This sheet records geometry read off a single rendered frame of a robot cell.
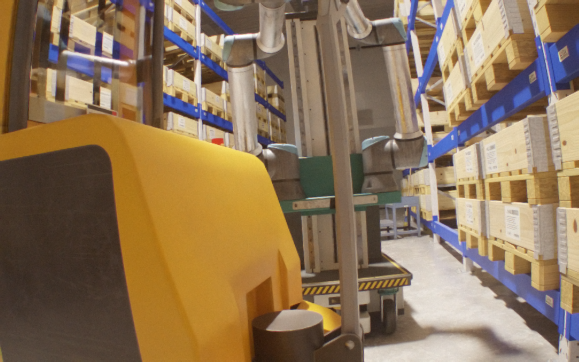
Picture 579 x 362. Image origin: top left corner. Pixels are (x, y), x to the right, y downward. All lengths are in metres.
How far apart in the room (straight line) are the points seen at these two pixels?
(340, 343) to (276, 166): 1.21
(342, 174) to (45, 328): 0.69
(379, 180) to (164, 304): 1.52
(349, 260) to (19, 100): 0.81
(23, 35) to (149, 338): 0.71
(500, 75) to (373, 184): 0.83
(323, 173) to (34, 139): 1.61
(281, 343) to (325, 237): 1.36
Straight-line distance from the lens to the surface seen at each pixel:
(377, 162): 1.99
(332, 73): 0.92
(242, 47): 1.71
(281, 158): 1.96
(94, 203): 0.66
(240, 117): 1.84
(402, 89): 1.93
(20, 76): 0.96
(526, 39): 1.75
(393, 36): 1.90
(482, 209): 2.48
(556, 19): 1.45
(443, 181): 5.42
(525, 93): 1.83
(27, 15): 1.02
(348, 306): 0.92
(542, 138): 1.65
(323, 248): 2.21
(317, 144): 2.21
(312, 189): 2.11
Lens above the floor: 0.73
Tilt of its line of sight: 3 degrees up
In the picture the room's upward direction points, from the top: 4 degrees counter-clockwise
